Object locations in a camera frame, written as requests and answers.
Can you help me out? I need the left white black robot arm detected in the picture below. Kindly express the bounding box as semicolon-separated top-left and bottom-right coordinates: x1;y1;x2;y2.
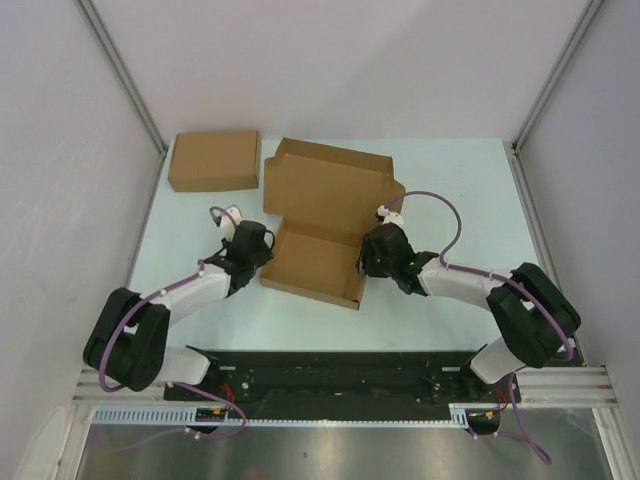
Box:
82;220;275;400

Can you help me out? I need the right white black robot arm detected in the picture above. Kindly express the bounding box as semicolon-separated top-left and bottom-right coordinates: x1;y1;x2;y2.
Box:
358;223;581;401

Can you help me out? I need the closed brown cardboard box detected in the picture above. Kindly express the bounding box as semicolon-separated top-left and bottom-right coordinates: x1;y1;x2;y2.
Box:
168;130;261;193

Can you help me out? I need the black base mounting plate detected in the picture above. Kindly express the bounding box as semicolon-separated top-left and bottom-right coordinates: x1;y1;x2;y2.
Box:
196;350;515;404

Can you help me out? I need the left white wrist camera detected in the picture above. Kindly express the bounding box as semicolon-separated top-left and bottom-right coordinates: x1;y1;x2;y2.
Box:
209;205;243;241

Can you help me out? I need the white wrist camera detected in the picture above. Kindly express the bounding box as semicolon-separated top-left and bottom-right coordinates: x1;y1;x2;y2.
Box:
376;205;404;229
209;205;243;241

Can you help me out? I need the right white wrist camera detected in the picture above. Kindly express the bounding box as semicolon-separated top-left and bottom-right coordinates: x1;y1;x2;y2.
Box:
376;205;404;229

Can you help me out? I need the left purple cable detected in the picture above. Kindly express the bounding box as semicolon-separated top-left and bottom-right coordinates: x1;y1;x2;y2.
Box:
94;205;249;451

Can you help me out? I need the purple cable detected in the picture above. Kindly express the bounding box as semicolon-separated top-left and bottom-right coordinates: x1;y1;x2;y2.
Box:
382;190;576;466
94;205;249;451

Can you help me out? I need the right aluminium frame post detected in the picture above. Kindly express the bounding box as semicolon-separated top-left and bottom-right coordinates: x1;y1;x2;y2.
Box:
511;0;607;151

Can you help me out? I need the aluminium frame post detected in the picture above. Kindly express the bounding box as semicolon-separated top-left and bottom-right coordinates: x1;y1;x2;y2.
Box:
511;0;607;151
73;0;167;154

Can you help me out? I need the white slotted cable duct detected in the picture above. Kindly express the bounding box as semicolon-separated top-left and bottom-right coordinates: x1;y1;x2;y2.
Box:
92;402;474;429

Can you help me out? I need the front aluminium extrusion rail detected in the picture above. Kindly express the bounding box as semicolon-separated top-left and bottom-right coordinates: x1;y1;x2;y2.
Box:
72;367;618;409

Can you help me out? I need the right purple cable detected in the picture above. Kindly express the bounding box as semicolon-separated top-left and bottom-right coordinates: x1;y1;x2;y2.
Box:
382;190;576;466

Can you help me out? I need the left aluminium frame post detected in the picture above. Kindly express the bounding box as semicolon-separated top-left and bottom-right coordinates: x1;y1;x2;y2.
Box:
73;0;167;154

